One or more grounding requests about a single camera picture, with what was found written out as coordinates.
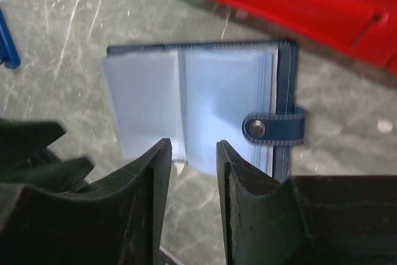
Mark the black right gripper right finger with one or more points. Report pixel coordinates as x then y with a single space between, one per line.
305 219

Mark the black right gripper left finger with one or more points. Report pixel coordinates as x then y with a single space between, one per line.
115 220

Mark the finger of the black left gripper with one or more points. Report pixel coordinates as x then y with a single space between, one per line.
22 139
60 176

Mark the blue leather card holder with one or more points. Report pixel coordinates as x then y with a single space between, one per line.
197 94

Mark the blue black handled tool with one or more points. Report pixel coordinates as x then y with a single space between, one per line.
9 55

